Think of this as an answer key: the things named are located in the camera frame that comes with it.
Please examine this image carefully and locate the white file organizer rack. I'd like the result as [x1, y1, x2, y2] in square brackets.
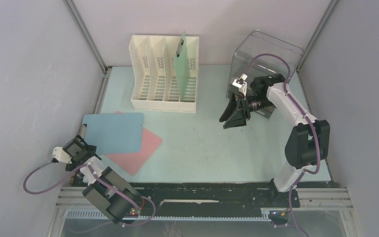
[129, 35, 199, 113]

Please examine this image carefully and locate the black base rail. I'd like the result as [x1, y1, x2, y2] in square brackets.
[131, 182, 300, 218]

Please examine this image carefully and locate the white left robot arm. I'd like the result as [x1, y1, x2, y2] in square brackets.
[54, 135, 145, 224]

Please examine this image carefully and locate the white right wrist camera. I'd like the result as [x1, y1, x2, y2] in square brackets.
[231, 74, 248, 97]

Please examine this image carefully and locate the pink paper sheet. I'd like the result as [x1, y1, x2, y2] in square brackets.
[106, 128, 162, 176]

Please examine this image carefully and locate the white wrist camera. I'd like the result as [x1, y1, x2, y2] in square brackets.
[52, 147, 72, 164]
[231, 74, 248, 97]

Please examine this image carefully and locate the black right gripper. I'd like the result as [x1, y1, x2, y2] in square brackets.
[220, 91, 274, 129]

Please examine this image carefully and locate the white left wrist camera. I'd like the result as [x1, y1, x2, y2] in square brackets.
[52, 147, 72, 164]

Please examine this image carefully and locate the green clipboard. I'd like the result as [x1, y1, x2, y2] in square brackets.
[173, 32, 190, 102]

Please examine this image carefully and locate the transparent grey drawer box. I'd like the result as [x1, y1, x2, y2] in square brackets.
[226, 30, 304, 121]

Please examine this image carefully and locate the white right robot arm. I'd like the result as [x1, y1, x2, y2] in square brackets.
[219, 74, 330, 206]

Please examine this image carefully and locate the blue clipboard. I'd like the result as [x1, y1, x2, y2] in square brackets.
[82, 113, 144, 155]

